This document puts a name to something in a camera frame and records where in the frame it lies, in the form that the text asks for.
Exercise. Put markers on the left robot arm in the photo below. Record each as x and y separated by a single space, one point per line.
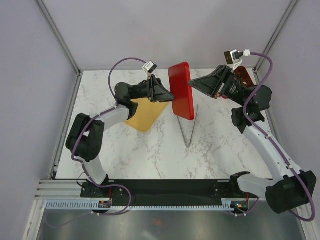
86 135

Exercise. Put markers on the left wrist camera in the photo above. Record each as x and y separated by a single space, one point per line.
149 67

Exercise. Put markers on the yellow plastic tray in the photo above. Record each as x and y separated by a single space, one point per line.
146 114

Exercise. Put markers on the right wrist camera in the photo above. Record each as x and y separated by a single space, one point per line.
234 58

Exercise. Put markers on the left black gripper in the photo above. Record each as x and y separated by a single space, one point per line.
156 92

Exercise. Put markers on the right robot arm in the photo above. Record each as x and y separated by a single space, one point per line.
290 186

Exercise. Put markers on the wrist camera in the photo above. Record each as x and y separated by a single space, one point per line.
149 67
234 58

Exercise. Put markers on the red box lid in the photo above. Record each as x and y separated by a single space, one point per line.
183 103

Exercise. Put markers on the white cable duct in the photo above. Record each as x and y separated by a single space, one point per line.
100 205

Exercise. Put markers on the metal tongs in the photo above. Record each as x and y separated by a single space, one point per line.
187 127

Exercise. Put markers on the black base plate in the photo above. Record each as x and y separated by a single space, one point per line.
178 192

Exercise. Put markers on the left aluminium frame post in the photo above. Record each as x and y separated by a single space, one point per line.
57 34

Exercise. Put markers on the red chocolate box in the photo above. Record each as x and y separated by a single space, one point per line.
244 77

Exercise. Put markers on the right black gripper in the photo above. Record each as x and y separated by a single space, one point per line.
214 84

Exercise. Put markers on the right aluminium frame post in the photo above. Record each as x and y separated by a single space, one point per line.
280 26

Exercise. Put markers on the aluminium frame post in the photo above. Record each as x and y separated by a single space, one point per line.
57 34
280 26

